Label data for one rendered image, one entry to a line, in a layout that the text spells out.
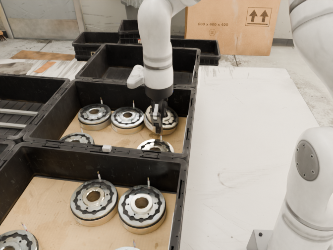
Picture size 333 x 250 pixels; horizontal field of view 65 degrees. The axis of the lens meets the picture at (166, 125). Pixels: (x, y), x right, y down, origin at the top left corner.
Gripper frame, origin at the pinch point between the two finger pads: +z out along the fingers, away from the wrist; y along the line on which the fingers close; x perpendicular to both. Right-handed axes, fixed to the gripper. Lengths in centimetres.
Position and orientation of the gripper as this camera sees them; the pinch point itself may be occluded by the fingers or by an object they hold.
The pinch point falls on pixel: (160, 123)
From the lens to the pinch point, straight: 76.9
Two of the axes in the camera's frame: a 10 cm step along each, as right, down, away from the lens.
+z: 0.2, 7.6, 6.5
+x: -9.9, -0.9, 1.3
